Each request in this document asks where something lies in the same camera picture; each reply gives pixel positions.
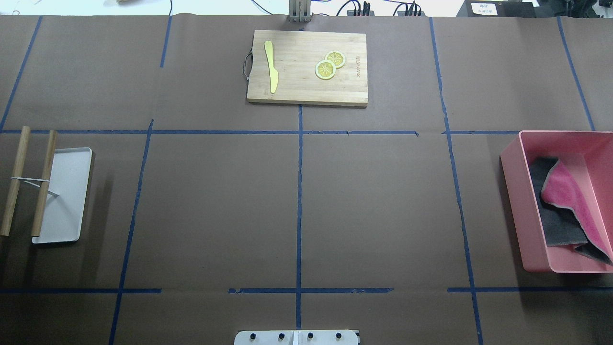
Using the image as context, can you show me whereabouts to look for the pink grey cloth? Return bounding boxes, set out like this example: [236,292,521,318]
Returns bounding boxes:
[528,157,612,266]

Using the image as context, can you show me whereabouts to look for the yellow plastic knife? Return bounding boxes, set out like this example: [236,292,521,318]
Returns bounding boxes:
[263,41,279,94]

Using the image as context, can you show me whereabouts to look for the lemon slice near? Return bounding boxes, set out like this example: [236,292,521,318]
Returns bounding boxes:
[314,59,337,81]

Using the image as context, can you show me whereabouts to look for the lemon slice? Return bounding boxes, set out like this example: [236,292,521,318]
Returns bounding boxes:
[314,59,337,81]
[325,50,347,69]

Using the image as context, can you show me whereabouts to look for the lemon slice far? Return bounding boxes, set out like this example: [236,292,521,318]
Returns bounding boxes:
[325,50,347,69]

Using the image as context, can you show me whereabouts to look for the bamboo cutting board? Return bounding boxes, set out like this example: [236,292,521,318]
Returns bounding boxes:
[247,29,369,108]

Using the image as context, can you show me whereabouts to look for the black adapter box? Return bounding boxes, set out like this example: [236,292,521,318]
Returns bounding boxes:
[456,0,536,18]

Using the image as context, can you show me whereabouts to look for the white rectangular tray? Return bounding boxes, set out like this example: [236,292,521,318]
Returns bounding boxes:
[32,147,94,244]

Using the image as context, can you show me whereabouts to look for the wooden rack rod front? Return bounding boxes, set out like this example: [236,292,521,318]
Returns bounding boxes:
[31,130,57,237]

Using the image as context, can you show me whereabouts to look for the wooden rack rod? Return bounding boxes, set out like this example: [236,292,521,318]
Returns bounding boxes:
[31,130,57,237]
[0,126,31,236]

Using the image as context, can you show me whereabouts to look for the pink plastic bin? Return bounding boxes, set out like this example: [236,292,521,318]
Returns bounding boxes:
[500,130,613,274]

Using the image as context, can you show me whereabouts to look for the wooden rack rod rear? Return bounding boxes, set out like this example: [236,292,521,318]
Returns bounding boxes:
[0,126,31,236]

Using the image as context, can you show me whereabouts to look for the aluminium frame post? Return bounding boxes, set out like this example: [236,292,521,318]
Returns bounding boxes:
[287,0,313,23]

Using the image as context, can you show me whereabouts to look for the white pedestal column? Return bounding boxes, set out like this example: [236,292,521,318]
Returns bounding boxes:
[234,329,361,345]

